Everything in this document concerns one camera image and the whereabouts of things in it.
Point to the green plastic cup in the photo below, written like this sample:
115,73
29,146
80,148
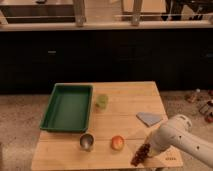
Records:
102,101

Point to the left metal post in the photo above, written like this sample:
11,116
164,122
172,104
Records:
79,11

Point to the right metal post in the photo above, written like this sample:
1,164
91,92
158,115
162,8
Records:
137,4

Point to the wooden table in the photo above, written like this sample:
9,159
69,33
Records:
62,152

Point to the blue folded cloth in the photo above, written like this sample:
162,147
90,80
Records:
148,118

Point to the red yellow apple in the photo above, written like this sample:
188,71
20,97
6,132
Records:
117,142

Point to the clutter on floor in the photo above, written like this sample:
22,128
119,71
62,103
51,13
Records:
206,109

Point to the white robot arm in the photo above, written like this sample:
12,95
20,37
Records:
176,132

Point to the small metal cup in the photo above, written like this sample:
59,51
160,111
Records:
86,142

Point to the green plastic tray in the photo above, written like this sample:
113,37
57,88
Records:
68,109

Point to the dark red grape bunch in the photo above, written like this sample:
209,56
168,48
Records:
140,155

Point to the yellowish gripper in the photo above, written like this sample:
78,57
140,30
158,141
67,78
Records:
151,140

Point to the metal post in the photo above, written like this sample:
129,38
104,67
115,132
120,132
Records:
79,11
137,4

